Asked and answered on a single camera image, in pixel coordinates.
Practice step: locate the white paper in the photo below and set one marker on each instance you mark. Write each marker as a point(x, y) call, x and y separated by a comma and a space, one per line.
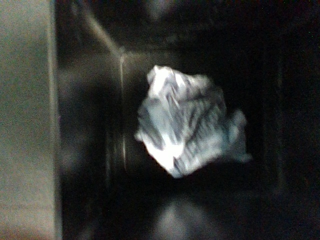
point(184, 125)

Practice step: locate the black square bin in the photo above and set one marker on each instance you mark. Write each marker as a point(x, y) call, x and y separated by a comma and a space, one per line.
point(265, 55)

